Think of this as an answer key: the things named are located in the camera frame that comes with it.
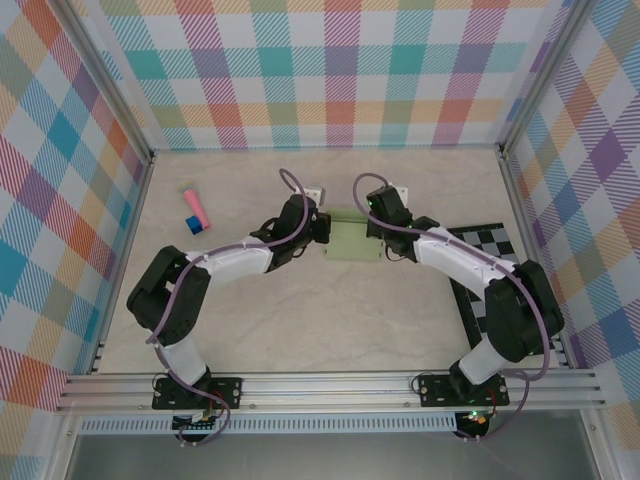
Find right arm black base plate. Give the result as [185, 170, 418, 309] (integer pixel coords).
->
[417, 373, 511, 407]

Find pink toy microphone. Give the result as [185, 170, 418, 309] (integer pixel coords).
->
[175, 179, 211, 229]

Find slotted white cable duct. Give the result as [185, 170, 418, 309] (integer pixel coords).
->
[79, 417, 459, 435]

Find aluminium frame post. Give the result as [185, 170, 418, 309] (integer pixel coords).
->
[494, 0, 594, 156]
[49, 0, 154, 166]

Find black grey checkerboard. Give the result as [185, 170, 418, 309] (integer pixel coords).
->
[444, 223, 557, 357]

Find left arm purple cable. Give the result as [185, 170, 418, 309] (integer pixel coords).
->
[144, 168, 309, 447]

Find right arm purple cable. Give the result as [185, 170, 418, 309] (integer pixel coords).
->
[352, 172, 554, 444]

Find aluminium cross rail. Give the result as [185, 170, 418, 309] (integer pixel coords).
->
[54, 369, 609, 414]

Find small electronics board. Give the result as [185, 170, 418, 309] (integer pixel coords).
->
[457, 409, 494, 431]
[172, 409, 224, 434]

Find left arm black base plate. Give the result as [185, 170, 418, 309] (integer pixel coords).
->
[152, 375, 244, 411]

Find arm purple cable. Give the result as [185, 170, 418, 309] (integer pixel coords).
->
[352, 172, 554, 444]
[144, 168, 309, 447]

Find aluminium side rail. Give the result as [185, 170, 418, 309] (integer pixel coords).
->
[87, 152, 156, 374]
[497, 144, 571, 369]

